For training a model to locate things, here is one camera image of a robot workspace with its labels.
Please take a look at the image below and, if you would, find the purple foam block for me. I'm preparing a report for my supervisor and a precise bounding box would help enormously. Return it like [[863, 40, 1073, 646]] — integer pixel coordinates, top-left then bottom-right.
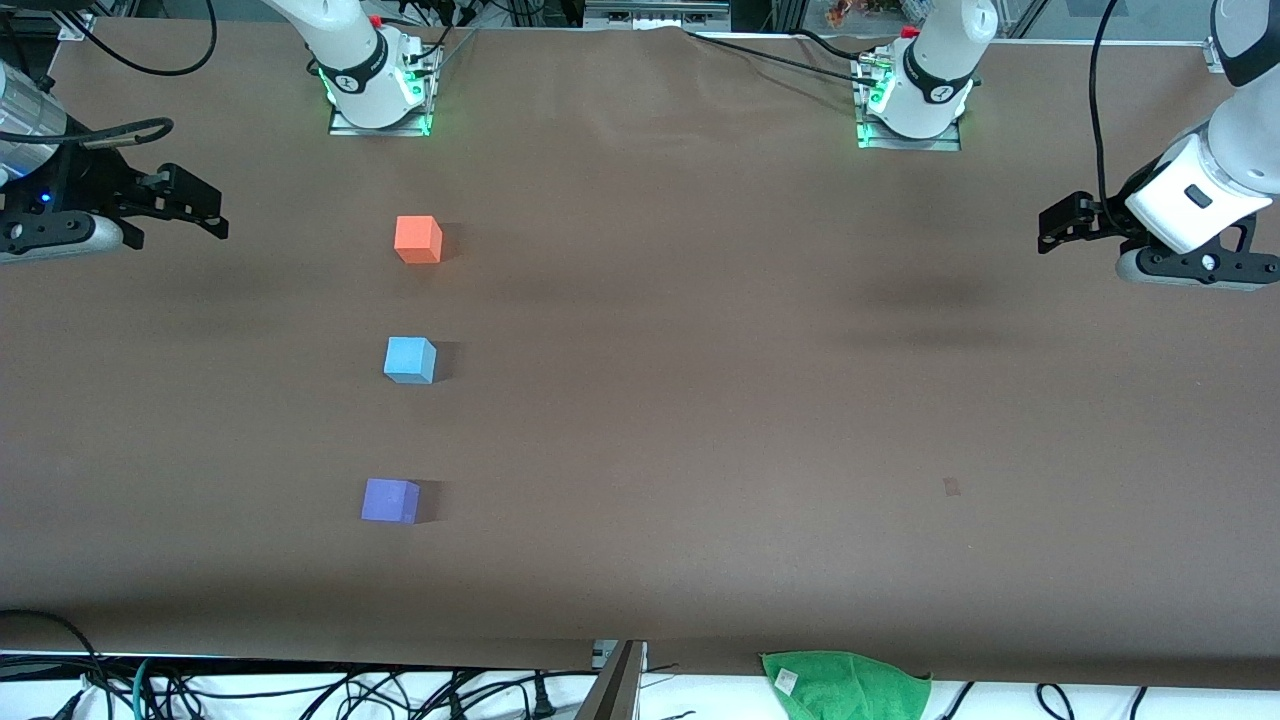
[[361, 478, 422, 525]]

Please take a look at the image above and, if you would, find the brown table cover sheet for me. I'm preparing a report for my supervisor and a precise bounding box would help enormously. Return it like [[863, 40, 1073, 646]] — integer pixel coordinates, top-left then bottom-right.
[[0, 20, 1280, 691]]

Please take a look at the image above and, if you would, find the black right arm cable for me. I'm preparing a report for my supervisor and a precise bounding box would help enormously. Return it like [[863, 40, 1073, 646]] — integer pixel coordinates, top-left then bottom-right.
[[60, 0, 218, 77]]

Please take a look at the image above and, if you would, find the black tangled cable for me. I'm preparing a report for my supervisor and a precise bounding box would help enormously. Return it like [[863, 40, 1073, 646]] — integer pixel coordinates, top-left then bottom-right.
[[150, 668, 561, 720]]

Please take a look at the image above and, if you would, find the orange foam block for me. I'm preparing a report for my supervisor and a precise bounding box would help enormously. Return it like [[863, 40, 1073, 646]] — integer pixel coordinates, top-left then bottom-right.
[[394, 215, 444, 265]]

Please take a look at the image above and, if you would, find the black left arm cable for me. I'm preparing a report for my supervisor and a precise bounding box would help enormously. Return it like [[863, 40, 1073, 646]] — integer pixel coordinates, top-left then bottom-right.
[[1088, 0, 1123, 211]]

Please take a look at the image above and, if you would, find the blue foam block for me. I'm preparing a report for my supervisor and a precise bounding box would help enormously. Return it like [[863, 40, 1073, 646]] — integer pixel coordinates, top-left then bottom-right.
[[383, 336, 438, 385]]

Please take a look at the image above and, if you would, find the short black table cable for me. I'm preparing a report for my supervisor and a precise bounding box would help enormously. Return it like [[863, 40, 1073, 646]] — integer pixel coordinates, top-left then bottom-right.
[[798, 28, 883, 61]]

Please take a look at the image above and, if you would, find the green cloth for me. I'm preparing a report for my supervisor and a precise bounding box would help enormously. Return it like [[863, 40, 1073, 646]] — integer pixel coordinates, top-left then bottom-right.
[[762, 650, 933, 720]]

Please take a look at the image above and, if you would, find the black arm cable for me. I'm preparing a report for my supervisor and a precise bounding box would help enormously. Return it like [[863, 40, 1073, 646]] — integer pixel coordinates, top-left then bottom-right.
[[1088, 0, 1123, 211], [60, 0, 218, 77]]

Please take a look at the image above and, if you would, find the long black table cable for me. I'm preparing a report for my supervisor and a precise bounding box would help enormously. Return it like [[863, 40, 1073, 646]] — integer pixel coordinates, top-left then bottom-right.
[[685, 28, 873, 89]]

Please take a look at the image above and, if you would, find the aluminium frame rail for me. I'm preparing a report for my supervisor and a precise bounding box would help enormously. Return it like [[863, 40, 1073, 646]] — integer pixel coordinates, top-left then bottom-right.
[[583, 0, 733, 31]]

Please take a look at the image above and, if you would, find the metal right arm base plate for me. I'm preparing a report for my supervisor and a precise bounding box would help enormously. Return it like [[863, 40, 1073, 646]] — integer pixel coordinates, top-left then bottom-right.
[[328, 40, 441, 137]]

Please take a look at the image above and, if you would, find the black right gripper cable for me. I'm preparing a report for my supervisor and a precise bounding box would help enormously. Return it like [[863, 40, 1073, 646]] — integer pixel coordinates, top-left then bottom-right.
[[0, 117, 176, 151]]

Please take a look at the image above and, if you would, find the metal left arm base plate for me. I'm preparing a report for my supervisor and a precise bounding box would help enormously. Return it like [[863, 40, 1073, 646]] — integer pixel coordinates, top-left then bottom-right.
[[853, 55, 963, 152]]

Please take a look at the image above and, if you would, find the grey metal post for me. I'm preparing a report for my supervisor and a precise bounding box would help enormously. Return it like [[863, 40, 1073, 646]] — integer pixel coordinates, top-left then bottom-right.
[[573, 640, 648, 720]]

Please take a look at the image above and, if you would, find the black looped floor cable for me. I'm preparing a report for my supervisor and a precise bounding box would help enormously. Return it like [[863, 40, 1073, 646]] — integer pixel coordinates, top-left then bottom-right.
[[0, 610, 113, 720]]

